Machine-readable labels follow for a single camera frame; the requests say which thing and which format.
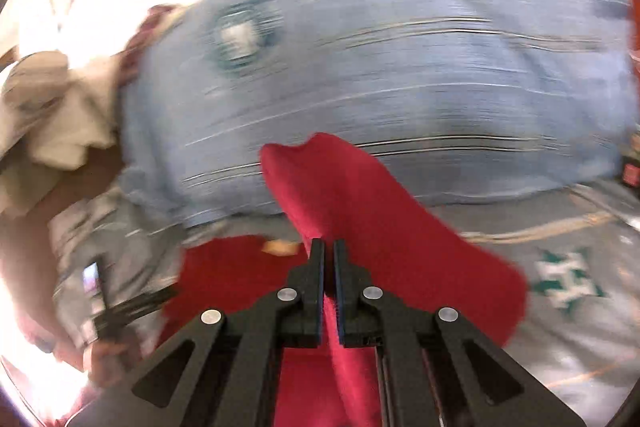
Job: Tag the grey star print pillow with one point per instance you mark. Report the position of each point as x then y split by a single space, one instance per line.
100 232

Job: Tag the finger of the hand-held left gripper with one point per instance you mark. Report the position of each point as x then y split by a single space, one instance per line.
142 302

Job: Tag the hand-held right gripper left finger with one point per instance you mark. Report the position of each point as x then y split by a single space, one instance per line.
317 277

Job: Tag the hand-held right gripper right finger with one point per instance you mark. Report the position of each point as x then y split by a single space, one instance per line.
341 277

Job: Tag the grey printed bedsheet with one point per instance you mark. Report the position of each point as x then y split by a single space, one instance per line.
565 287

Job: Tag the blue plaid pillow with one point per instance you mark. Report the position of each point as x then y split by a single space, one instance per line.
400 57

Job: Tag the maroon cloth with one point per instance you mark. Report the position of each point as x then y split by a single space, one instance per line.
145 32

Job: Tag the beige crumpled cloth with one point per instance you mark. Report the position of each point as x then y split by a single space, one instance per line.
20 187

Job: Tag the white crumpled cloth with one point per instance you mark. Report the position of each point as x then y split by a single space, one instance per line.
55 107

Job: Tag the red garment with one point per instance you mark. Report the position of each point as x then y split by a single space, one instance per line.
380 227

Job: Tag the red label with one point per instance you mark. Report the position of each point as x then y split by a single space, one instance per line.
631 173

